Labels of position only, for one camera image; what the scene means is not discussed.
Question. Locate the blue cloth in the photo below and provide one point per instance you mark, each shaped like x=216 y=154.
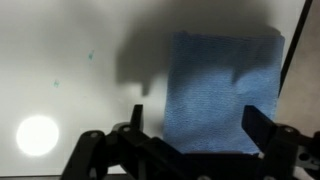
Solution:
x=213 y=100

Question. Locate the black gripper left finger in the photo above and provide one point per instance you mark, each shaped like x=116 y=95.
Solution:
x=133 y=156

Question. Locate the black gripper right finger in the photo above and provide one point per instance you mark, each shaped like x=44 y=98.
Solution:
x=276 y=150

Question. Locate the black framed whiteboard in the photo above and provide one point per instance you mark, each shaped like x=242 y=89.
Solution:
x=66 y=40

